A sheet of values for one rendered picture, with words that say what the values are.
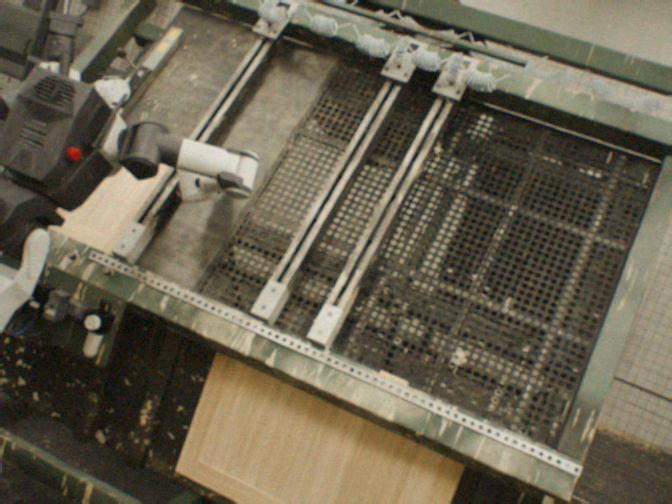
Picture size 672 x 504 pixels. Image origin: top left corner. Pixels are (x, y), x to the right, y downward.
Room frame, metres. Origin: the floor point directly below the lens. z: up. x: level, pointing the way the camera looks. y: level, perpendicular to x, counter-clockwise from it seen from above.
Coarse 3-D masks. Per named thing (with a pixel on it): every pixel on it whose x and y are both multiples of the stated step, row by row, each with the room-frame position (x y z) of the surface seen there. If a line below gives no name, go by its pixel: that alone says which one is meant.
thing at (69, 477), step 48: (0, 336) 2.96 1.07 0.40; (144, 336) 2.81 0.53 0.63; (0, 384) 2.94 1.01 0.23; (48, 384) 2.89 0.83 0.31; (96, 384) 2.77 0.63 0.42; (144, 384) 2.79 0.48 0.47; (192, 384) 2.74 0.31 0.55; (0, 432) 2.68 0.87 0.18; (96, 432) 2.82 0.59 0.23; (144, 432) 2.71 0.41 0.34; (48, 480) 2.59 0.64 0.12; (96, 480) 2.59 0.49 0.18; (192, 480) 2.71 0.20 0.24; (480, 480) 2.47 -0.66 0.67
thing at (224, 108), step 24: (288, 0) 3.20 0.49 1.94; (264, 24) 3.13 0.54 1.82; (264, 48) 3.11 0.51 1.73; (240, 72) 3.05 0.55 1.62; (240, 96) 3.02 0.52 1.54; (216, 120) 2.92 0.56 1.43; (168, 168) 2.81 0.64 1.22; (168, 192) 2.75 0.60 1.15; (144, 216) 2.72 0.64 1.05; (120, 240) 2.64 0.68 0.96; (144, 240) 2.69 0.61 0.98
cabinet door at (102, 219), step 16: (128, 176) 2.86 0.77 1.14; (160, 176) 2.85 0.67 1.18; (96, 192) 2.83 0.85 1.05; (112, 192) 2.82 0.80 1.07; (128, 192) 2.82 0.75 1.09; (144, 192) 2.82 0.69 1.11; (80, 208) 2.79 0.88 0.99; (96, 208) 2.79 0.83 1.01; (112, 208) 2.79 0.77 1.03; (128, 208) 2.78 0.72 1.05; (64, 224) 2.75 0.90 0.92; (80, 224) 2.75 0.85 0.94; (96, 224) 2.75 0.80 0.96; (112, 224) 2.75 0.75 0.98; (80, 240) 2.71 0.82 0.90; (96, 240) 2.71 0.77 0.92; (112, 240) 2.71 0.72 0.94
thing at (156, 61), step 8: (168, 32) 3.22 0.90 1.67; (168, 40) 3.20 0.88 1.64; (176, 40) 3.20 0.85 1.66; (168, 48) 3.17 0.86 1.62; (176, 48) 3.22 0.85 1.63; (152, 56) 3.15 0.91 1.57; (160, 56) 3.15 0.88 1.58; (168, 56) 3.18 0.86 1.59; (144, 64) 3.13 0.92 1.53; (152, 64) 3.13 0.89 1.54; (160, 64) 3.15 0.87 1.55; (152, 72) 3.11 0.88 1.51; (152, 80) 3.13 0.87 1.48; (144, 88) 3.10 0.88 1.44; (136, 96) 3.06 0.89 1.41; (128, 104) 3.03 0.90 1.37; (120, 112) 3.00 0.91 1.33; (128, 112) 3.04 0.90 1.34
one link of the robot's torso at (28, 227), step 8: (24, 224) 2.19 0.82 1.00; (32, 224) 2.22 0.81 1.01; (40, 224) 2.25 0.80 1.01; (24, 232) 2.19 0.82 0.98; (16, 240) 2.18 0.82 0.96; (24, 240) 2.20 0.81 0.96; (0, 248) 2.18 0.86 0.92; (8, 248) 2.18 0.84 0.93; (16, 248) 2.19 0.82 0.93; (16, 256) 2.22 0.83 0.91
